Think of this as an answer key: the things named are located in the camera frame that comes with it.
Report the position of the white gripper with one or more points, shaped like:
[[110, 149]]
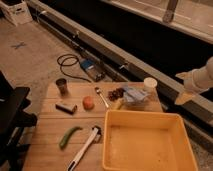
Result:
[[196, 81]]

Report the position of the dark red grape bunch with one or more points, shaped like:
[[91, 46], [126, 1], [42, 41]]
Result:
[[115, 94]]

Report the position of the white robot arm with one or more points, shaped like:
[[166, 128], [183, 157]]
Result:
[[209, 65]]

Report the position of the white paper cup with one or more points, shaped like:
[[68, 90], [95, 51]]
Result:
[[150, 84]]

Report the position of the small metal cup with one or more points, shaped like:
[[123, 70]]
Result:
[[61, 84]]

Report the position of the clear plastic bag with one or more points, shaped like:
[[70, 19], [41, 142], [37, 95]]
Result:
[[136, 97]]

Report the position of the yellow banana piece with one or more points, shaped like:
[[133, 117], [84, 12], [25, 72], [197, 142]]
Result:
[[118, 104]]

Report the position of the yellow plastic bin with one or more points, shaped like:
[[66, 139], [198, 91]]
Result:
[[146, 141]]

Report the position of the orange round fruit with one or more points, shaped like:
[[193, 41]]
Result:
[[88, 103]]

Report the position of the blue grey power box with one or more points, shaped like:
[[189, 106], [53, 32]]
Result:
[[92, 70]]

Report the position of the black rectangular block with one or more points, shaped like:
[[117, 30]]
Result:
[[65, 108]]

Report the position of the green chili pepper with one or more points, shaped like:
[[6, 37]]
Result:
[[67, 135]]

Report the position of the black chair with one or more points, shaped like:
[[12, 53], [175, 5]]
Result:
[[13, 121]]

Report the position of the metal floor rail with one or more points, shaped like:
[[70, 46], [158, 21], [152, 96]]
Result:
[[140, 38]]

